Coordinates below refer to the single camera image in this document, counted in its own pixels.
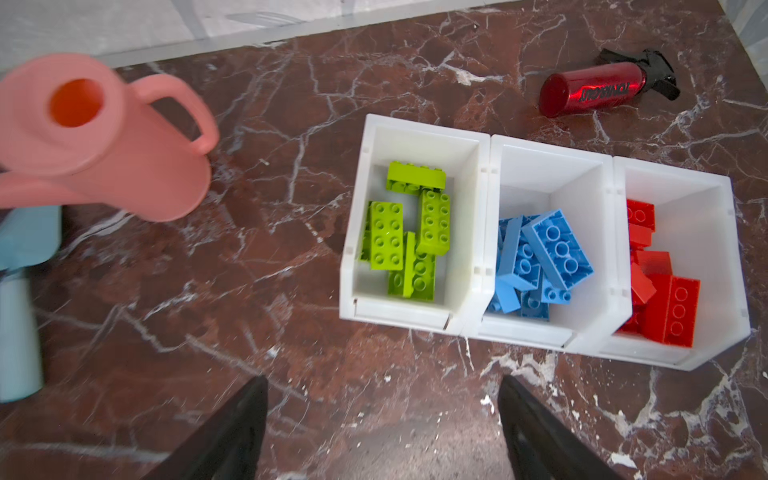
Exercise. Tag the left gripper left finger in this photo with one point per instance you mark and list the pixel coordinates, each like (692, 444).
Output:
(228, 444)

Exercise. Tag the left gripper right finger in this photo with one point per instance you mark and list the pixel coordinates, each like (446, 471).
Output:
(539, 445)

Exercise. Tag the red lego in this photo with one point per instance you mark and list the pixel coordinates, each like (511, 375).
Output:
(653, 262)
(641, 214)
(670, 314)
(634, 324)
(642, 287)
(640, 237)

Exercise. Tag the green lego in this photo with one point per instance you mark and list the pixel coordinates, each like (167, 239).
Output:
(395, 283)
(420, 272)
(387, 236)
(408, 178)
(366, 240)
(434, 223)

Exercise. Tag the light blue lego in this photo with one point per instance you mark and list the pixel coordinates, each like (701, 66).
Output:
(555, 294)

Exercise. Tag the red lego bottom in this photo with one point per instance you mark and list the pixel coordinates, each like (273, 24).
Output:
(642, 287)

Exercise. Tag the left white bin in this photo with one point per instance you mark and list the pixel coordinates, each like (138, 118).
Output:
(464, 275)

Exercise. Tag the white bin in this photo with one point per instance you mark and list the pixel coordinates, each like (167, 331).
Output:
(696, 223)
(464, 275)
(578, 235)

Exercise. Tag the middle white bin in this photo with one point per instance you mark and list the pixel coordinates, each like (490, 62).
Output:
(578, 235)

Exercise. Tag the right white bin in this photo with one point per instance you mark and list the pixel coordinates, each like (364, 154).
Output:
(696, 223)

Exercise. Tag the light blue trowel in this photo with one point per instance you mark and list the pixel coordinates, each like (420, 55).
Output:
(29, 237)

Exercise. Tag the pink watering can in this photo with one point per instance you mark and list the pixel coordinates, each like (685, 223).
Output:
(73, 132)

